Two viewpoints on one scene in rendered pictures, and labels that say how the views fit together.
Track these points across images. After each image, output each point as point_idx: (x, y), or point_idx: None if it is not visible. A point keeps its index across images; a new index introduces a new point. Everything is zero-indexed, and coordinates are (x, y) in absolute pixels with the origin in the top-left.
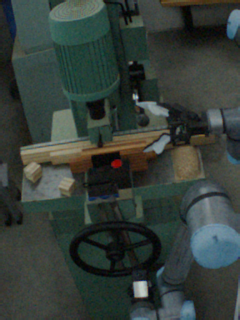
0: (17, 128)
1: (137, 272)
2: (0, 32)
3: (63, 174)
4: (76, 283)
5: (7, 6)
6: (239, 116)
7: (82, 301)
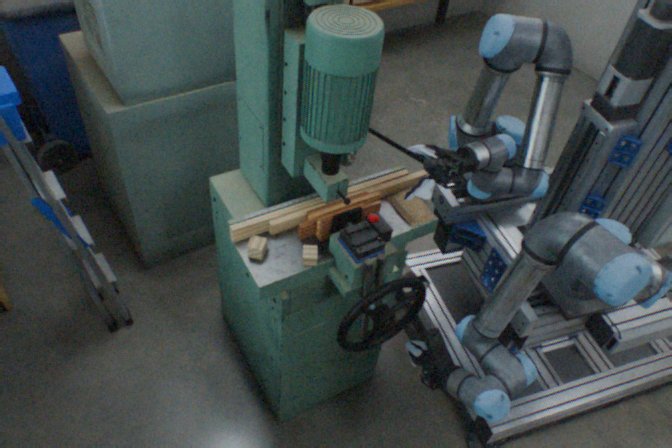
0: (72, 210)
1: (432, 333)
2: None
3: (292, 243)
4: (281, 374)
5: (20, 31)
6: (503, 145)
7: (253, 397)
